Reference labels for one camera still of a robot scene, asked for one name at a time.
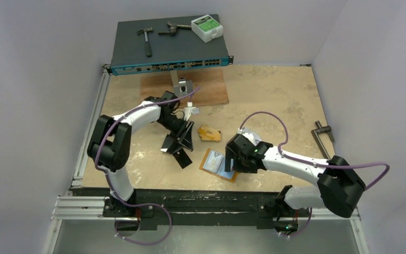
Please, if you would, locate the purple cable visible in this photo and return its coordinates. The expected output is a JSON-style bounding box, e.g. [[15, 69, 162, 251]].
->
[[238, 111, 391, 239], [94, 86, 201, 246]]

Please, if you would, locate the grey metal crank handle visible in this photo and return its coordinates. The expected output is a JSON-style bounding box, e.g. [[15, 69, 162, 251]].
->
[[310, 121, 336, 160]]

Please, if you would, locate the aluminium frame rail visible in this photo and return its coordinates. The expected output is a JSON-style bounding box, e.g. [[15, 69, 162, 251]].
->
[[50, 68, 361, 222]]

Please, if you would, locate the white green electrical box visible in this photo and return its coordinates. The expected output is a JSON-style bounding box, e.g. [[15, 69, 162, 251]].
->
[[191, 15, 223, 43]]

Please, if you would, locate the blue network switch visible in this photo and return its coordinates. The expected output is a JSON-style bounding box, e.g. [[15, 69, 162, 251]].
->
[[106, 16, 234, 76]]

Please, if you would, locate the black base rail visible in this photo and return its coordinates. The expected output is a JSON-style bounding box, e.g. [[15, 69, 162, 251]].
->
[[70, 187, 310, 232]]

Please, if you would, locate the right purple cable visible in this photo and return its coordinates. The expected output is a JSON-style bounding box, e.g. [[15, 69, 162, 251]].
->
[[238, 111, 391, 239]]

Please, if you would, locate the claw hammer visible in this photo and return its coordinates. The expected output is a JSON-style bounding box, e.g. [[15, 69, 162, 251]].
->
[[136, 28, 153, 57]]

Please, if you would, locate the metal post bracket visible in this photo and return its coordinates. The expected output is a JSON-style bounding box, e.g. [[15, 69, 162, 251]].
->
[[170, 70, 193, 97]]

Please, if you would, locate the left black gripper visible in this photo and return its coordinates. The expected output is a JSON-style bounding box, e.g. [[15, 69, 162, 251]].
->
[[156, 114, 193, 150]]

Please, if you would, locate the wooden board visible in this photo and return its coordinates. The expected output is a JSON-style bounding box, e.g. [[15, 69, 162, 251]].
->
[[140, 68, 229, 106]]

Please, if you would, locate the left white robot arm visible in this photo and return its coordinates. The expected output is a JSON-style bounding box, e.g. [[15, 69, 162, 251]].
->
[[87, 91, 194, 216]]

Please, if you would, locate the orange leather card holder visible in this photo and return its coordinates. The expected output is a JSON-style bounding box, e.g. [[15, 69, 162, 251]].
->
[[199, 149, 237, 183]]

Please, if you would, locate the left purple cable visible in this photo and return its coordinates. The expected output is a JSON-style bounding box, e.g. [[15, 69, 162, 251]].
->
[[94, 86, 201, 246]]

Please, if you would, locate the rusty pliers tool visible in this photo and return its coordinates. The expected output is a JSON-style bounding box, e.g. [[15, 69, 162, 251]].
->
[[158, 21, 192, 36]]

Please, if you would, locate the single black card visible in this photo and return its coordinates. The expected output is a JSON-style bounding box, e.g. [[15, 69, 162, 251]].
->
[[172, 149, 192, 169]]

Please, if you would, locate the single silver VIP card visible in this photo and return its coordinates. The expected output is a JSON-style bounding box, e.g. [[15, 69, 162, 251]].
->
[[203, 150, 224, 173]]

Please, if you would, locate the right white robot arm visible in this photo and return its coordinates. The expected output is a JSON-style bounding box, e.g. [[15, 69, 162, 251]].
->
[[225, 133, 365, 218]]

